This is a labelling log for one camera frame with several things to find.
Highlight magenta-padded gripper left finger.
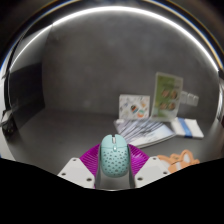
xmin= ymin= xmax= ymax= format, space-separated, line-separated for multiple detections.
xmin=57 ymin=143 xmax=103 ymax=190

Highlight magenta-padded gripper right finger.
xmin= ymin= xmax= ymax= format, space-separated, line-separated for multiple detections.
xmin=127 ymin=143 xmax=171 ymax=189

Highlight teal perforated computer mouse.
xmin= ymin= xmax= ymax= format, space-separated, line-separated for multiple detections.
xmin=99 ymin=133 xmax=130 ymax=178

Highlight orange corgi-shaped mouse pad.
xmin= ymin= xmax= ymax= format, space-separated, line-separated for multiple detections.
xmin=157 ymin=149 xmax=201 ymax=174

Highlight grey striped cover book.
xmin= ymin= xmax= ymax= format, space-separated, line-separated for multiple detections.
xmin=113 ymin=118 xmax=177 ymax=149

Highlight white book with blue stripe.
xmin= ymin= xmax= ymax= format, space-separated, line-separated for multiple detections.
xmin=170 ymin=117 xmax=205 ymax=140

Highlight white sticker sheet card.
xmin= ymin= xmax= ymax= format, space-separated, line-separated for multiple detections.
xmin=118 ymin=94 xmax=151 ymax=121

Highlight green menu sign stand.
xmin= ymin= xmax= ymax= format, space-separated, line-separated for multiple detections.
xmin=150 ymin=71 xmax=184 ymax=121

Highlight white wall sockets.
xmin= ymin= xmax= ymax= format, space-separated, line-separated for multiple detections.
xmin=179 ymin=90 xmax=200 ymax=108

